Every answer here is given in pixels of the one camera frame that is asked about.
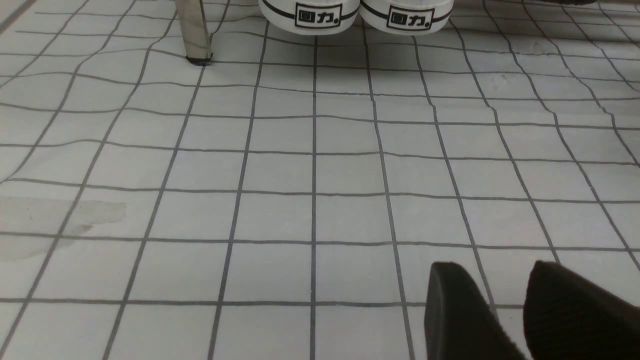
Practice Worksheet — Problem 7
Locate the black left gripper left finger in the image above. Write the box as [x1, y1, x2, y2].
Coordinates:
[423, 261, 526, 360]

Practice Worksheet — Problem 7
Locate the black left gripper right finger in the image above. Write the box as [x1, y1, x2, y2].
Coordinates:
[523, 260, 640, 360]

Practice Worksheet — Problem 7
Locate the black lace-up sneaker with laces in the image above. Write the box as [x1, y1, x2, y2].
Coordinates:
[359, 0, 455, 36]

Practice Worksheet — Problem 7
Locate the black lace-up sneaker far left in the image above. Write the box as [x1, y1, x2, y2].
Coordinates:
[258, 0, 361, 36]

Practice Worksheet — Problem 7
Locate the stainless steel shoe rack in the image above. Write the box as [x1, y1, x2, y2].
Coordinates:
[174, 0, 213, 67]

